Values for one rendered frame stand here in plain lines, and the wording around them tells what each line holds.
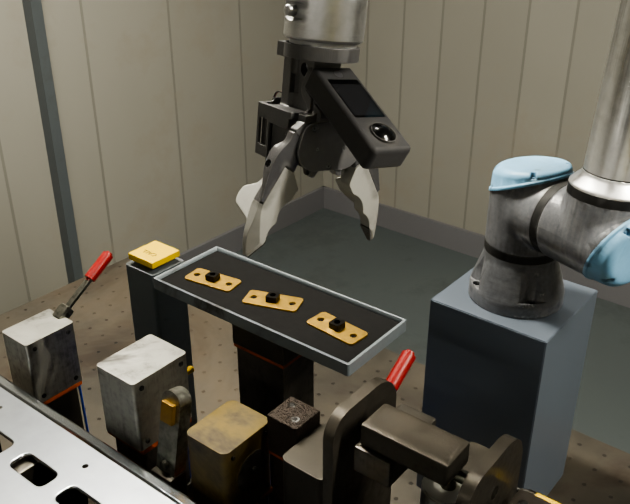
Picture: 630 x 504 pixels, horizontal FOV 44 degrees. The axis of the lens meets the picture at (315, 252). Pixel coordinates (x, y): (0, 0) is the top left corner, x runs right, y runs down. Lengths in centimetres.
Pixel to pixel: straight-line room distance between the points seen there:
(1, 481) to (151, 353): 25
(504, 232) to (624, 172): 21
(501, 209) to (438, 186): 264
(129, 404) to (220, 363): 73
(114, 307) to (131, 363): 96
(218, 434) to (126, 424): 17
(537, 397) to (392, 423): 43
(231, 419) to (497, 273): 47
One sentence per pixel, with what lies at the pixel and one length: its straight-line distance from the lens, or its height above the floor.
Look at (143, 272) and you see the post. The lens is 130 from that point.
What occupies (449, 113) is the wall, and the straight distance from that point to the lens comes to 371.
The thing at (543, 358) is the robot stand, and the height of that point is 107.
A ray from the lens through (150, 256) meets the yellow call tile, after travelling 130.
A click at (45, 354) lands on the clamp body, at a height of 103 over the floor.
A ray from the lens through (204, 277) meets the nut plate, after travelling 121.
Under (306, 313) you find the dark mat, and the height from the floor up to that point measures 116.
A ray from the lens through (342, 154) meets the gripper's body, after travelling 76.
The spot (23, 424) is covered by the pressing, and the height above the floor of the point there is 100.
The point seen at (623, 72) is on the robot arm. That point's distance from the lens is 108.
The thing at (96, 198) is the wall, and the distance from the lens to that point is 322.
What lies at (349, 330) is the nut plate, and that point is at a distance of 108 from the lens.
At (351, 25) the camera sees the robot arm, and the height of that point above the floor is 161.
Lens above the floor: 175
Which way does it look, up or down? 27 degrees down
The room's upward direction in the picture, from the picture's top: straight up
